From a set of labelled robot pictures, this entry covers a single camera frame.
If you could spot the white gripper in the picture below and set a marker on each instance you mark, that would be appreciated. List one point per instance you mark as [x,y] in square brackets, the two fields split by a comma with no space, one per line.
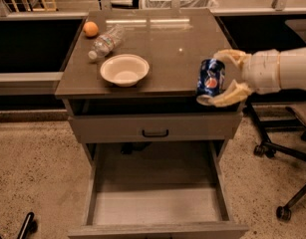
[261,71]

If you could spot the blue pepsi can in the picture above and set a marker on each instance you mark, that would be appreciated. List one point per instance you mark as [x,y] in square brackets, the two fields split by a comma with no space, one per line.
[210,80]

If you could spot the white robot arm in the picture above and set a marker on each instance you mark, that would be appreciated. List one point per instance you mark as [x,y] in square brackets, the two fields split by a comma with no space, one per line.
[292,72]

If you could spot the grey drawer cabinet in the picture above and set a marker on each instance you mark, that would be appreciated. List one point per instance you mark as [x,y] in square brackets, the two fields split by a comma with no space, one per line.
[173,43]

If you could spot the open bottom drawer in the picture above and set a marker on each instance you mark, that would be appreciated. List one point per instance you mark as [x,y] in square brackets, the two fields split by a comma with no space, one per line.
[169,190]

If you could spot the black office chair base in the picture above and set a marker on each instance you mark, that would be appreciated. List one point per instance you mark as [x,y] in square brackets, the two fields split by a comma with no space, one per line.
[298,123]

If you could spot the white bowl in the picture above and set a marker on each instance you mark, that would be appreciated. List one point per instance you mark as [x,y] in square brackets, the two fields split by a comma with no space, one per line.
[124,70]

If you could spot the clear plastic water bottle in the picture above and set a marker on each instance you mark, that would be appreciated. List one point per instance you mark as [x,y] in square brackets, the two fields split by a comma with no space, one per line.
[106,42]

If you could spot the orange fruit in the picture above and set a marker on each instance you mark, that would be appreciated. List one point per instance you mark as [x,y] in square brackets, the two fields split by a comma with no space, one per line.
[90,29]

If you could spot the black chair leg left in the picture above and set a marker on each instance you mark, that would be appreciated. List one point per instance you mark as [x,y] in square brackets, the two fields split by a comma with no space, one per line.
[28,227]

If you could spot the closed drawer with black handle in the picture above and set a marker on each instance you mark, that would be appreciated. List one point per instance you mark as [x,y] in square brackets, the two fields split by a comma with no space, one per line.
[172,127]

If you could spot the white wire basket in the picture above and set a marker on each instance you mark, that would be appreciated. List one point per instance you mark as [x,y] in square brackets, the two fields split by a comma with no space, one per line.
[165,4]

